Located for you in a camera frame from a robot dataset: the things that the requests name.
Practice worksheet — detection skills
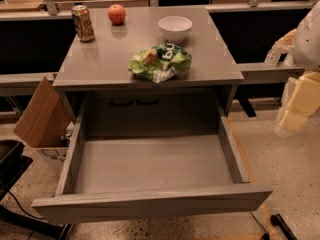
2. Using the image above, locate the grey top drawer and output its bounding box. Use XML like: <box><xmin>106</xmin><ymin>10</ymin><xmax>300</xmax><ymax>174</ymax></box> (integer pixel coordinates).
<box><xmin>32</xmin><ymin>91</ymin><xmax>272</xmax><ymax>224</ymax></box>

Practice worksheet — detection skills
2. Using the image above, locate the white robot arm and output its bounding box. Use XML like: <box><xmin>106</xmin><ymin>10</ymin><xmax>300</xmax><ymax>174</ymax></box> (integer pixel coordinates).
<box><xmin>272</xmin><ymin>1</ymin><xmax>320</xmax><ymax>137</ymax></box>

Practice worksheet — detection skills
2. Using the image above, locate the grey drawer cabinet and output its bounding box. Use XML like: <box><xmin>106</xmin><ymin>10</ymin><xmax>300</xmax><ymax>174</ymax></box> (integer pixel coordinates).
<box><xmin>53</xmin><ymin>7</ymin><xmax>243</xmax><ymax>140</ymax></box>

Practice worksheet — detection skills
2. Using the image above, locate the left clear sanitizer bottle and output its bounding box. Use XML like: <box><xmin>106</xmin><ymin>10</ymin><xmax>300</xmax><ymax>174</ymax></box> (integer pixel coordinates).
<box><xmin>264</xmin><ymin>49</ymin><xmax>281</xmax><ymax>67</ymax></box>

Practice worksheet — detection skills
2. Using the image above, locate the white bowl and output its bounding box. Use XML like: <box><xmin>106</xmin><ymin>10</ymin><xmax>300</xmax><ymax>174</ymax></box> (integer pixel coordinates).
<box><xmin>159</xmin><ymin>16</ymin><xmax>193</xmax><ymax>43</ymax></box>

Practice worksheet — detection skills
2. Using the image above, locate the green chip bag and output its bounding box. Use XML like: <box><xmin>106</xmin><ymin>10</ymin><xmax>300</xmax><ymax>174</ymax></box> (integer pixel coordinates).
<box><xmin>128</xmin><ymin>43</ymin><xmax>192</xmax><ymax>83</ymax></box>

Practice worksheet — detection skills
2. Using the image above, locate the red apple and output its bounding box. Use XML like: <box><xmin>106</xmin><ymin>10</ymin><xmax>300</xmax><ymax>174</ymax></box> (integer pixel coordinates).
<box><xmin>108</xmin><ymin>4</ymin><xmax>126</xmax><ymax>25</ymax></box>

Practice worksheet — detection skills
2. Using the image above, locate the gold soda can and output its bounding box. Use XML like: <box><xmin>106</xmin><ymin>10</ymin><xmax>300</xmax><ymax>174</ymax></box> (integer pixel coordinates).
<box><xmin>71</xmin><ymin>5</ymin><xmax>95</xmax><ymax>42</ymax></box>

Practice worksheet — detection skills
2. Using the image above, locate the cardboard box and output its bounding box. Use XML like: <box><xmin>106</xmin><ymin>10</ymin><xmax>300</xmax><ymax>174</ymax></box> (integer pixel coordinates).
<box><xmin>12</xmin><ymin>76</ymin><xmax>75</xmax><ymax>178</ymax></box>

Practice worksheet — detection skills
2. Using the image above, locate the right floor cable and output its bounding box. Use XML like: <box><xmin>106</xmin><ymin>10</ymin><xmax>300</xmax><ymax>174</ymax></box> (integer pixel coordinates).
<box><xmin>249</xmin><ymin>211</ymin><xmax>271</xmax><ymax>240</ymax></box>

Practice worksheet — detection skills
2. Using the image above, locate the black stand frame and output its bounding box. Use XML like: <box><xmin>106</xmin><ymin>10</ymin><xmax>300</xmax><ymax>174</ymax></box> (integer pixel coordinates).
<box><xmin>0</xmin><ymin>139</ymin><xmax>73</xmax><ymax>240</ymax></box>

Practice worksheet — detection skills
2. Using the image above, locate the black floor cable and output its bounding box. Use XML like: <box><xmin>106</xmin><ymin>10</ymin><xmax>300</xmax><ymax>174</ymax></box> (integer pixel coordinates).
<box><xmin>7</xmin><ymin>190</ymin><xmax>48</xmax><ymax>240</ymax></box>

